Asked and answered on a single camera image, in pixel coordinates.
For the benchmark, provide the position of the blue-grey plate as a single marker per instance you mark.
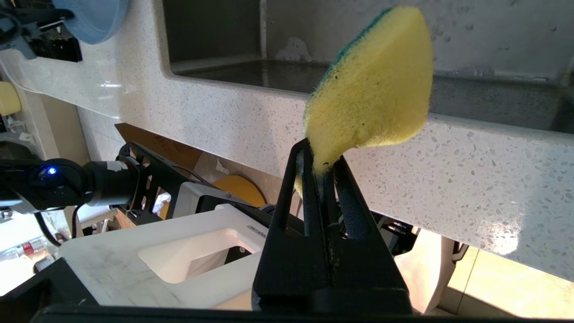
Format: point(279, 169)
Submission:
point(96, 18)

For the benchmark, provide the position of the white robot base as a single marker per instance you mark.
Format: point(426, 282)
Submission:
point(112, 264)

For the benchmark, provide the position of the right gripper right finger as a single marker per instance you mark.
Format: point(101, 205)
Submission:
point(363, 273)

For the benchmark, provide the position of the brown cardboard sheet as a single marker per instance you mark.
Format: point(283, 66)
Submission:
point(161, 143)

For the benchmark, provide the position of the yellow sponge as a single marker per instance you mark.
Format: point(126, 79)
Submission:
point(372, 85)

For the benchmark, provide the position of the black robot body panel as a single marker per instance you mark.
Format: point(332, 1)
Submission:
point(45, 291)

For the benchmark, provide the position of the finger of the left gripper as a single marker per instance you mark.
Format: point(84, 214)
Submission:
point(40, 17)

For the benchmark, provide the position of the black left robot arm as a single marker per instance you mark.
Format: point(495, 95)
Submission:
point(49, 184)

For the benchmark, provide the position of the pale yellow rounded object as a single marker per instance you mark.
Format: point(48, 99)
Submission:
point(9, 98)

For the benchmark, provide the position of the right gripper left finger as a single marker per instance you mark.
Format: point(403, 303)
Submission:
point(291, 278)

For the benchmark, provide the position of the stainless steel sink basin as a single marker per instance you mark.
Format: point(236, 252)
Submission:
point(471, 45)

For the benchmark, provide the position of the black induction cooktop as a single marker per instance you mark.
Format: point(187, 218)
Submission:
point(58, 47)

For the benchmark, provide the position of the black metal base frame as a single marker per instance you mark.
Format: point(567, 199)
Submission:
point(157, 175)

